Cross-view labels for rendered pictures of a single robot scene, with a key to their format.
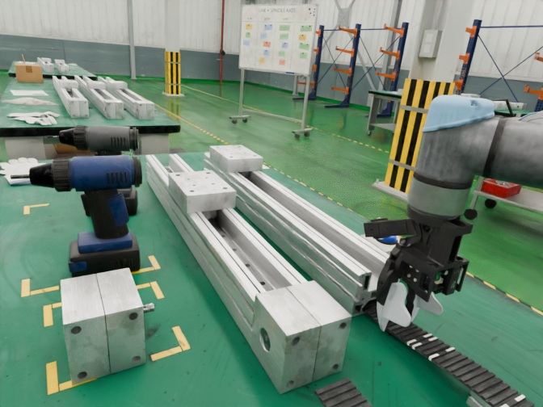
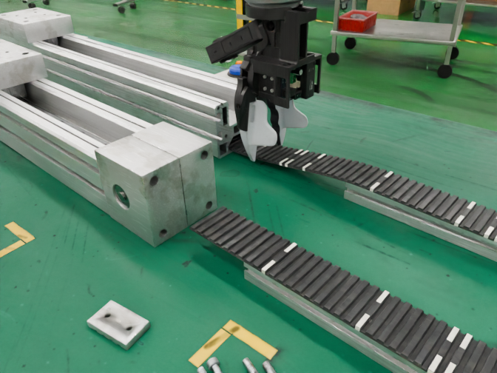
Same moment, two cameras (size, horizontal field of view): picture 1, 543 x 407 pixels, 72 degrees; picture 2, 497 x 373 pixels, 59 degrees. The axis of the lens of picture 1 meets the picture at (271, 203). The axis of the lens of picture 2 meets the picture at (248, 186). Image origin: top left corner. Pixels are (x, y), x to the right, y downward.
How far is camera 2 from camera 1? 9 cm
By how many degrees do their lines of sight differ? 19
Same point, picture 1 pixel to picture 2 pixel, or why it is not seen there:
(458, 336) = (329, 146)
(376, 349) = (250, 180)
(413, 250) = (262, 58)
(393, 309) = (258, 132)
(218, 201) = (21, 71)
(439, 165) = not seen: outside the picture
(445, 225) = (288, 14)
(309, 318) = (164, 155)
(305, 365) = (174, 208)
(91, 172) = not seen: outside the picture
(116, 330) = not seen: outside the picture
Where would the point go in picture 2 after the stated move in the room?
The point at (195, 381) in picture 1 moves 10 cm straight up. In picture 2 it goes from (51, 266) to (23, 188)
